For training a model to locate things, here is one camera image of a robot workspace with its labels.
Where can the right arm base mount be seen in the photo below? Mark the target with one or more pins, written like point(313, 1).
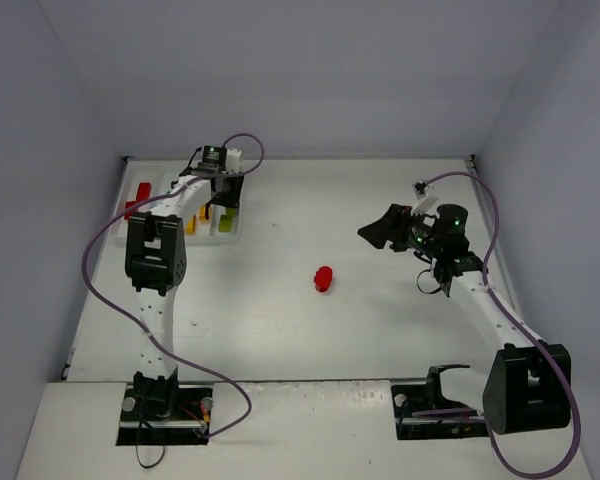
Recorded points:
point(421, 411)

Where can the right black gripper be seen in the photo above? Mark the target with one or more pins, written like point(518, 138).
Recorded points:
point(397, 228)

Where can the green curved lego brick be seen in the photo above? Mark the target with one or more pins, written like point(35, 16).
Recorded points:
point(225, 223)

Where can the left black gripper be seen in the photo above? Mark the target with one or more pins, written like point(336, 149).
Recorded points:
point(231, 191)

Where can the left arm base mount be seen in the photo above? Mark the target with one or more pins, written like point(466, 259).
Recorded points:
point(185, 423)

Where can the red long lego brick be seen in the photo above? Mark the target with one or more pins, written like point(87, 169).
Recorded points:
point(143, 191)

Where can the red rounded lego brick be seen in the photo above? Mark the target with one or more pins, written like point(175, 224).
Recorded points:
point(323, 279)

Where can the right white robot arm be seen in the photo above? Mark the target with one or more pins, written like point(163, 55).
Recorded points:
point(522, 390)

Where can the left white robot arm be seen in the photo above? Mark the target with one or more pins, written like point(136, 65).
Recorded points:
point(156, 262)

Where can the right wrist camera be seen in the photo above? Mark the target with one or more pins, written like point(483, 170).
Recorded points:
point(426, 198)

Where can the white divided sorting tray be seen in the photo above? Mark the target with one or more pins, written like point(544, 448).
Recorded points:
point(206, 233)

